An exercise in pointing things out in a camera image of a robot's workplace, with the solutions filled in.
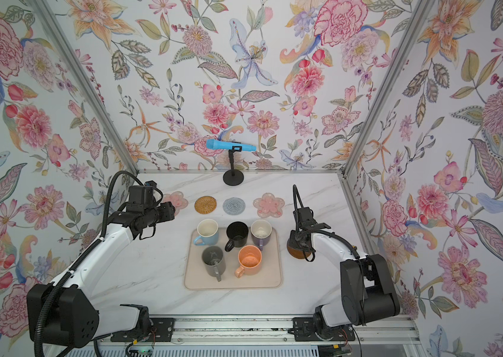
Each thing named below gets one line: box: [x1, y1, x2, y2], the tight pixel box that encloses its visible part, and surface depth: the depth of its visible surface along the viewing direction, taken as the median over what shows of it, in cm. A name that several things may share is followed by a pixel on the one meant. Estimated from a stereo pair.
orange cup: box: [234, 244, 263, 279], surface depth 85 cm
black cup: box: [224, 220, 250, 253], surface depth 92 cm
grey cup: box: [201, 245, 227, 282], surface depth 83 cm
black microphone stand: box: [222, 145, 245, 186], surface depth 120 cm
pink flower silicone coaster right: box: [252, 192, 285, 219], surface depth 109 cm
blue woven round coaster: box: [222, 197, 247, 216], surface depth 109 cm
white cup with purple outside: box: [250, 219, 273, 251], surface depth 92 cm
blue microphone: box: [206, 138, 257, 152], surface depth 106 cm
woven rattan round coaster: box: [194, 195, 218, 215], surface depth 109 cm
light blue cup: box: [193, 218, 219, 246], surface depth 92 cm
